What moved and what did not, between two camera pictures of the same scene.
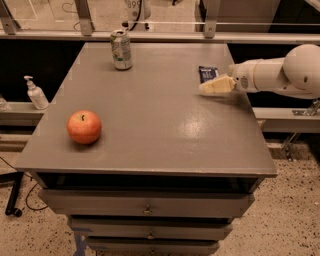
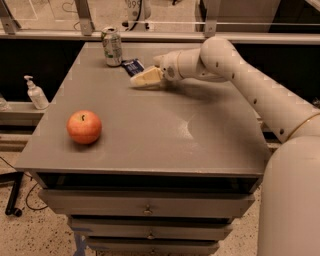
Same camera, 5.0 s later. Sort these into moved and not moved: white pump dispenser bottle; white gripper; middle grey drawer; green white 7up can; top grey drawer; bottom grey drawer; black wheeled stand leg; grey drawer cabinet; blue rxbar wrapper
Moved: green white 7up can; white gripper; blue rxbar wrapper
Not moved: top grey drawer; middle grey drawer; grey drawer cabinet; black wheeled stand leg; bottom grey drawer; white pump dispenser bottle
